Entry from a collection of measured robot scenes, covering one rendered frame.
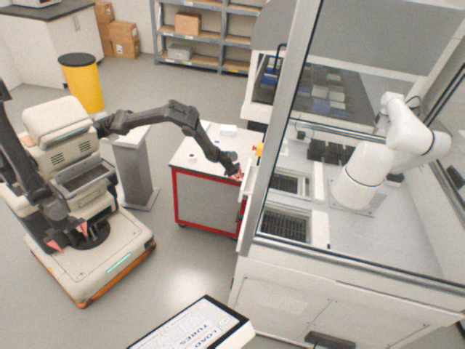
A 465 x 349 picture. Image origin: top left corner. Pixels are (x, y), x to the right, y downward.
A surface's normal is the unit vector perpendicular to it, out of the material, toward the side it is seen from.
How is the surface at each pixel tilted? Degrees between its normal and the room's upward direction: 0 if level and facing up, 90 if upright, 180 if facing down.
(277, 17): 90
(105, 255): 0
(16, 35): 90
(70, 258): 0
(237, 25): 90
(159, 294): 0
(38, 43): 90
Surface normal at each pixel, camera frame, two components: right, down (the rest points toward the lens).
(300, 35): -0.22, 0.65
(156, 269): 0.11, -0.73
